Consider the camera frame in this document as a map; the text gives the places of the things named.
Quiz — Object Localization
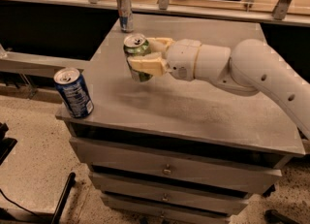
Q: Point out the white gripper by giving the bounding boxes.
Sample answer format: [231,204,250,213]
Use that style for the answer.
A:
[128,37,202,80]

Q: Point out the green soda can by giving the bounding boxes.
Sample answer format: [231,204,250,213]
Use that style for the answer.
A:
[123,33,152,82]

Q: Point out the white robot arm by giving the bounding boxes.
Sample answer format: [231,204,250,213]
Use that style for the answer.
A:
[128,38,310,139]

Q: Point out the silver blue energy drink can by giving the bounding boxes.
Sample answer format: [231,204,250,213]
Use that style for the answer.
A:
[116,0,134,33]

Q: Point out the blue soda can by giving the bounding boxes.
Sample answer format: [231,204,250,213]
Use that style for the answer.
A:
[53,68,94,118]

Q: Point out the grey drawer cabinet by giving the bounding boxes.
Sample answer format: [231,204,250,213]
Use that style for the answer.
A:
[58,16,305,224]

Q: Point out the top grey drawer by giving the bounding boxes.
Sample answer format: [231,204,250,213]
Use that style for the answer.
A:
[70,138,282,194]

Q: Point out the grey drawer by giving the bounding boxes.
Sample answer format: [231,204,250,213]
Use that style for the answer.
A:
[101,194,230,224]
[70,138,282,194]
[89,172,248,215]

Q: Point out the middle grey drawer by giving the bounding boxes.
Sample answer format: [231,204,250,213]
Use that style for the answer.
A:
[89,172,248,215]

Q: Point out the grey side shelf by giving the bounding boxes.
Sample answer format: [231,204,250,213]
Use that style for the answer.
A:
[0,51,90,79]

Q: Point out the black bar on floor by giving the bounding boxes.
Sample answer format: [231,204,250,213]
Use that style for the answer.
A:
[50,173,76,224]

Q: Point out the bottom grey drawer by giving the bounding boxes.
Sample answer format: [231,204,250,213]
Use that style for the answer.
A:
[101,194,230,224]

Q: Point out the black object at left edge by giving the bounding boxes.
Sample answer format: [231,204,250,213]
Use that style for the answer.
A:
[0,123,17,165]

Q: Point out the black object bottom right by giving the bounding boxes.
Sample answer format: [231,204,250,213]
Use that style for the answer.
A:
[264,209,298,224]

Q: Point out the grey metal rail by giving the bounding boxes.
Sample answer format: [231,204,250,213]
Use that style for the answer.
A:
[0,0,310,27]

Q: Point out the black cable on floor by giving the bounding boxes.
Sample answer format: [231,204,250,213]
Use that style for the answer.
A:
[0,188,45,219]

